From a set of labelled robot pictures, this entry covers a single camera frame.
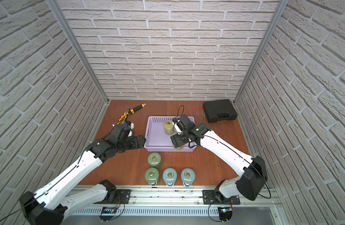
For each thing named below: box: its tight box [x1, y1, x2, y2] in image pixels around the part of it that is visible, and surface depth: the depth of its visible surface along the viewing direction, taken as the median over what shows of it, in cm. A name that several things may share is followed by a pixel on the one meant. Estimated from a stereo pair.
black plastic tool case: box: [202, 99, 238, 124], surface depth 108 cm
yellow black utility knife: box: [128, 103, 147, 114], surface depth 116 cm
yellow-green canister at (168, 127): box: [163, 120, 174, 136], surface depth 97 cm
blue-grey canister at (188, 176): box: [180, 167, 196, 187], surface depth 75 cm
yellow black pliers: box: [116, 108, 131, 125], surface depth 111 cm
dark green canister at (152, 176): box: [144, 167, 160, 186], surface depth 75 cm
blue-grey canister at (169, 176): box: [162, 167, 178, 187], surface depth 75 cm
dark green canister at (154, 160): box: [147, 151, 162, 169], surface depth 80 cm
